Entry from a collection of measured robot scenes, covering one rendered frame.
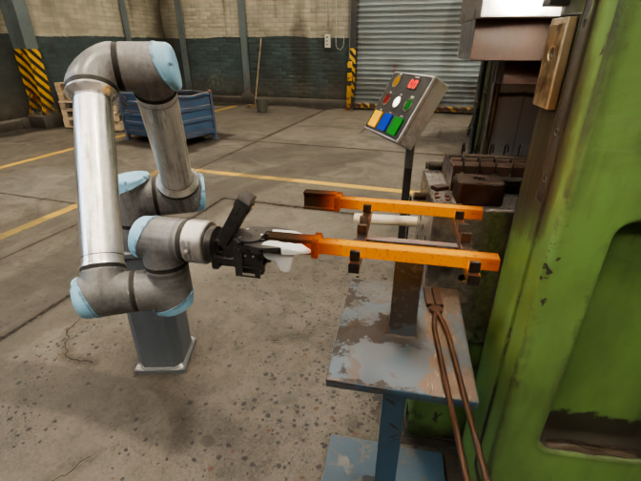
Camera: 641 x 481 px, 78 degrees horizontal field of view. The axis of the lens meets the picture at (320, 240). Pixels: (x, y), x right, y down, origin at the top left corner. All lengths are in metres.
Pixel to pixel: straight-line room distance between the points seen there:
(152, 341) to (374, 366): 1.20
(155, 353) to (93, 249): 1.03
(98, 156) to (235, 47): 9.67
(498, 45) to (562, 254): 0.56
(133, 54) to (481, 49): 0.87
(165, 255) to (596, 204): 0.84
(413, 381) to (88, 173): 0.82
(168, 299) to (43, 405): 1.22
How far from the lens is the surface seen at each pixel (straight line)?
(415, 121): 1.68
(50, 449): 1.89
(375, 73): 9.44
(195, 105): 6.26
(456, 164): 1.25
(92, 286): 0.94
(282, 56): 10.09
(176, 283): 0.91
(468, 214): 0.97
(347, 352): 0.91
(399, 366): 0.89
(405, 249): 0.74
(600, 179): 0.90
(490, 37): 1.21
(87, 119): 1.08
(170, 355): 1.92
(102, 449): 1.80
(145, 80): 1.15
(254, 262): 0.79
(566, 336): 1.07
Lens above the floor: 1.31
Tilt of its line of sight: 26 degrees down
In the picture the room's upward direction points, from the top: straight up
